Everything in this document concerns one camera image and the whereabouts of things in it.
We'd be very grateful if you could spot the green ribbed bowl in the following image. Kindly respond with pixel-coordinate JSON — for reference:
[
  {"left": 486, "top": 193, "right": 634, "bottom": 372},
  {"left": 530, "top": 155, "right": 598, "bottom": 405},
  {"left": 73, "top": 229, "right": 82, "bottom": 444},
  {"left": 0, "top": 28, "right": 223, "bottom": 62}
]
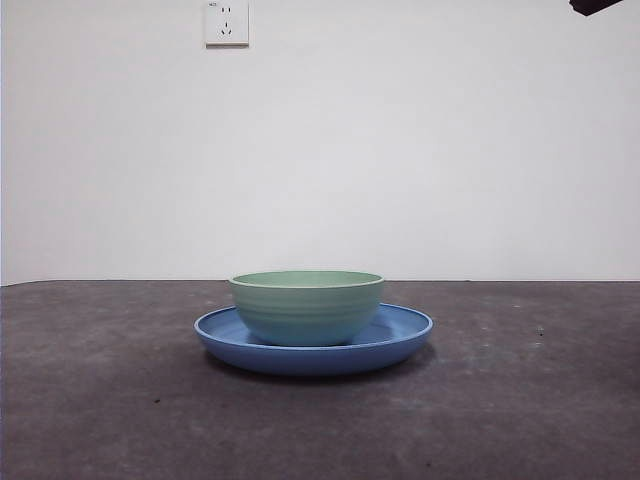
[{"left": 228, "top": 269, "right": 387, "bottom": 347}]

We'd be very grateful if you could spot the blue round plate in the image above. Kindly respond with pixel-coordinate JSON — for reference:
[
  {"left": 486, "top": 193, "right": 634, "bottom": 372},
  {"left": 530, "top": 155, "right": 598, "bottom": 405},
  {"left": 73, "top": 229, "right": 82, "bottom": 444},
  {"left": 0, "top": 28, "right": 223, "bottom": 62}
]
[{"left": 193, "top": 301, "right": 435, "bottom": 378}]

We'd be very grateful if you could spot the white wall power socket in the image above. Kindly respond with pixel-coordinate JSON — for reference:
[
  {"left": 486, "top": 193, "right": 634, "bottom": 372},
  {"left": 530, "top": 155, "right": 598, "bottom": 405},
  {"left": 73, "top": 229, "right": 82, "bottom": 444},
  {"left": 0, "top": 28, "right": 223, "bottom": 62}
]
[{"left": 204, "top": 0, "right": 251, "bottom": 50}]

